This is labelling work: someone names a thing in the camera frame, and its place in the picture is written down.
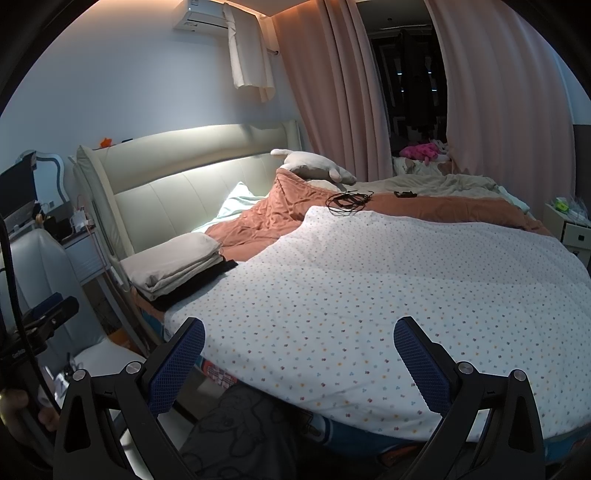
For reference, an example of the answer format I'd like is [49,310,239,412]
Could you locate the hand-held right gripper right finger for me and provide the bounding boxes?
[392,316,543,480]

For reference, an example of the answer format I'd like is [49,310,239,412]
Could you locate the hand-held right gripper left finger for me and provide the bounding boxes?
[54,316,207,480]

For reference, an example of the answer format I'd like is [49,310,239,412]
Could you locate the beige jacket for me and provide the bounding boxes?
[119,232,223,298]

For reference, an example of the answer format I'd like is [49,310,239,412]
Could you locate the black folded clothes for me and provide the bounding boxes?
[150,258,239,312]

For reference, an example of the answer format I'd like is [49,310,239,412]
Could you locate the person's left hand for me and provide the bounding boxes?
[0,388,61,435]

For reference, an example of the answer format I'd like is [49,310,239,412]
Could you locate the white plastic bag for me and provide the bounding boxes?
[69,342,146,393]

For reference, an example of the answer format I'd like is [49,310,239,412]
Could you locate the white rounded chair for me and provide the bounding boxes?
[0,228,100,370]

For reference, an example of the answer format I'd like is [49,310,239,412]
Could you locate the white floral blanket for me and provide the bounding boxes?
[164,205,591,439]

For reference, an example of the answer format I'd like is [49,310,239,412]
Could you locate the person's grey printed pants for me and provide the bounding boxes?
[180,383,324,480]

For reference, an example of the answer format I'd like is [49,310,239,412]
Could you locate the blue patterned bed sheet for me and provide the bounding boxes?
[139,305,578,467]

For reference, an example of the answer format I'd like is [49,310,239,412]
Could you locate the grey bedside table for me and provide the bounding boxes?
[60,217,112,287]

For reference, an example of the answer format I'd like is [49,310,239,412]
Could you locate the black monitor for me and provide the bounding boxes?
[0,154,38,220]

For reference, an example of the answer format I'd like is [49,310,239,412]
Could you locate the cream padded headboard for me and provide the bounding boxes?
[74,119,303,287]

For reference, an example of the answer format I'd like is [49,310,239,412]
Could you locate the white pillow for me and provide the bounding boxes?
[191,181,269,232]

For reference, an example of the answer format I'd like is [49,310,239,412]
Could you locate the orange quilt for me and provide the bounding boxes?
[203,167,555,264]

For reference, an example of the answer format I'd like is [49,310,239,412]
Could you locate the white nightstand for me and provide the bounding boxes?
[542,203,591,266]

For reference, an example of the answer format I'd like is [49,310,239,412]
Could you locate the pink plush toy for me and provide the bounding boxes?
[399,142,439,163]

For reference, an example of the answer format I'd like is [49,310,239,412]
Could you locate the clear plastic bag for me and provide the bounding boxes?
[566,196,591,227]

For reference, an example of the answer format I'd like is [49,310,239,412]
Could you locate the beige plush pillow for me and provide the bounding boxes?
[270,148,358,185]

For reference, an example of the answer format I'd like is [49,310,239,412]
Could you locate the pink curtain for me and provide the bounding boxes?
[422,0,578,206]
[272,0,395,182]

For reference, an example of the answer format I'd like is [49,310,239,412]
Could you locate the dark glass window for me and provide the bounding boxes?
[369,18,451,160]

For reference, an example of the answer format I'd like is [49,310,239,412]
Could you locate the white hanging garment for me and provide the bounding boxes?
[223,2,276,103]

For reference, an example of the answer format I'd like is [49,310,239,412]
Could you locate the white air conditioner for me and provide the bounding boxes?
[173,0,281,56]

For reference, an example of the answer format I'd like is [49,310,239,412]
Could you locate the black coiled cable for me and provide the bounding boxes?
[325,190,374,217]

